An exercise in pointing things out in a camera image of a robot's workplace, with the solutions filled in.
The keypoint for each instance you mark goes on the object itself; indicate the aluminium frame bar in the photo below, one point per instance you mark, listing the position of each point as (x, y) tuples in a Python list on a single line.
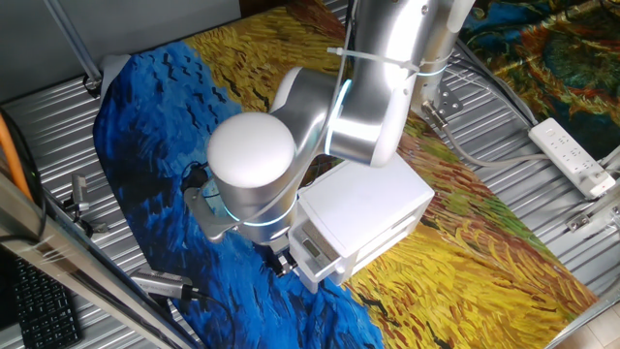
[(72, 262)]

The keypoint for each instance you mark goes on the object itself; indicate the wrist camera on grey bracket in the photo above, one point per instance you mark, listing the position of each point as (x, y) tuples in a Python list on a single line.
[(201, 213)]

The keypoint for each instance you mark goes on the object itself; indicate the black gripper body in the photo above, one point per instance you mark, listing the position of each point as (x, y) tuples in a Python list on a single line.
[(277, 249)]

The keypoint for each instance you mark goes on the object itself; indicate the blue and yellow painted cloth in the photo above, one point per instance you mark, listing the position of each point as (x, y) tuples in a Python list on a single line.
[(436, 271)]

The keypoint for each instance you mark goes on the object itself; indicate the black keyboard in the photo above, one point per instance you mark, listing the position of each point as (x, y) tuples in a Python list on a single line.
[(43, 310)]

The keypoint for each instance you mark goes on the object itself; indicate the grey metal pole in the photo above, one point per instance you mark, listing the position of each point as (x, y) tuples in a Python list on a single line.
[(72, 43)]

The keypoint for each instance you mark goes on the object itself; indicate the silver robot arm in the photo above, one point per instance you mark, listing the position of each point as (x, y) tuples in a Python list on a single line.
[(252, 150)]

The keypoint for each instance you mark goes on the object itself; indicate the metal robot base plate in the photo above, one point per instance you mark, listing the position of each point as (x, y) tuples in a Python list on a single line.
[(448, 104)]

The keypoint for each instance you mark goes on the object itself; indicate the dark green painted cloth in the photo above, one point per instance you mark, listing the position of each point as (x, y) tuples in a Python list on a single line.
[(557, 58)]

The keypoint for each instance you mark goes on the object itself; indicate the white pad under cloth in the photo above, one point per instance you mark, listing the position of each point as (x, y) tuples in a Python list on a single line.
[(110, 72)]

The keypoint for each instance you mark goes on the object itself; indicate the silver depth camera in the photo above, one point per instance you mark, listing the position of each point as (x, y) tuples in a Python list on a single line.
[(157, 283)]

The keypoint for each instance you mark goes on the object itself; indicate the small metal bracket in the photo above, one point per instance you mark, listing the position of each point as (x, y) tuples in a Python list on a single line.
[(579, 220)]

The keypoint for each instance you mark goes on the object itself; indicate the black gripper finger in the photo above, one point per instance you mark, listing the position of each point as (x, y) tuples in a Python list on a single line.
[(290, 265), (280, 269)]

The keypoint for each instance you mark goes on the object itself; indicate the small digital scale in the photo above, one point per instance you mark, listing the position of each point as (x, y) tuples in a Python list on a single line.
[(317, 244)]

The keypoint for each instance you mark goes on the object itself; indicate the white plastic drawer cabinet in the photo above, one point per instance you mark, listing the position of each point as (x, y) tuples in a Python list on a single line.
[(363, 199)]

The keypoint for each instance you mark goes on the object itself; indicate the white power strip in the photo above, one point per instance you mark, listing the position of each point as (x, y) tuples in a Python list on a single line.
[(571, 155)]

